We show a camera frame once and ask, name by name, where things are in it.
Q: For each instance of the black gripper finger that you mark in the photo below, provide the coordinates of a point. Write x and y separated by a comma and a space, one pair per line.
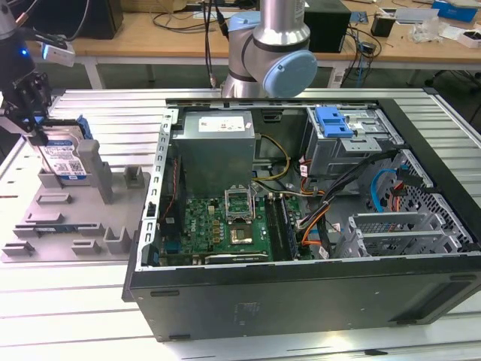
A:
35, 94
11, 120

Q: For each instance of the hard disk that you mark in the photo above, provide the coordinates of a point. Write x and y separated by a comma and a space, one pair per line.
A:
64, 158

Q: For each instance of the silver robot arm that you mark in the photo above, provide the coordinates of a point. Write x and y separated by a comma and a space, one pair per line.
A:
278, 22

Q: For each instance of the metal disk bay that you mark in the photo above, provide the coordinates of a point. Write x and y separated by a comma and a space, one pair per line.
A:
394, 220

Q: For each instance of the black computer tower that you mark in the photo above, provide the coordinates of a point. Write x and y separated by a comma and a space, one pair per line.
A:
97, 19

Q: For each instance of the RAM stick with label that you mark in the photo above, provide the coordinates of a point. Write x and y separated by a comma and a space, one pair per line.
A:
56, 228

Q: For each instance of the grey parts rack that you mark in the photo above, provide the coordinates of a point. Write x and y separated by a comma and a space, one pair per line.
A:
75, 240

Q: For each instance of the wooden desk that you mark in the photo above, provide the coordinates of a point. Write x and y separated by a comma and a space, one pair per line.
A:
169, 43

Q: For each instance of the black case fan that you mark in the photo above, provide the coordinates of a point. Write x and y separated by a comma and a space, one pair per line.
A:
173, 199

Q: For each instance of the grey power supply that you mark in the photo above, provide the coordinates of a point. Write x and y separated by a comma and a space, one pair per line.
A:
210, 158

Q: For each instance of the green motherboard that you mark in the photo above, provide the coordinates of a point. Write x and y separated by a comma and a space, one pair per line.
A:
203, 225

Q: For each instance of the CPU socket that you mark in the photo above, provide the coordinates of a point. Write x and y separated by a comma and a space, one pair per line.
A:
240, 235

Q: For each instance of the black graphics card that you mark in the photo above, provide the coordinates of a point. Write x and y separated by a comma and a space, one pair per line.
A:
236, 258

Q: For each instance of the black RAM slot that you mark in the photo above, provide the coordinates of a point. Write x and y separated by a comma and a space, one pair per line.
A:
273, 225
280, 225

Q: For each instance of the blue RAM stick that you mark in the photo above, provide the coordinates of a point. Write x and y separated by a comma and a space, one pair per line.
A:
289, 225

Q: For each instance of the blue drive latch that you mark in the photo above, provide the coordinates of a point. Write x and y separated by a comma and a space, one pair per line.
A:
330, 122

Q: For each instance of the black PC case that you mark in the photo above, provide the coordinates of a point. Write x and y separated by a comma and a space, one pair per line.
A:
263, 301

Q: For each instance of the metal drive cage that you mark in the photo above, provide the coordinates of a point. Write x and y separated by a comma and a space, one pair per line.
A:
338, 158

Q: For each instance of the small black cube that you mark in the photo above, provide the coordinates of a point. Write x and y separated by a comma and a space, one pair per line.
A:
383, 26

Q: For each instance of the clear plastic bag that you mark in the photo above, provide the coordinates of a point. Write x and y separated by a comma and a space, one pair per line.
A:
424, 32

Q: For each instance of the blue cardboard box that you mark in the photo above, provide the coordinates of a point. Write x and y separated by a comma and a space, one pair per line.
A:
452, 9

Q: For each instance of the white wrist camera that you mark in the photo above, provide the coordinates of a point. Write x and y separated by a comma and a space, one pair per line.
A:
58, 54

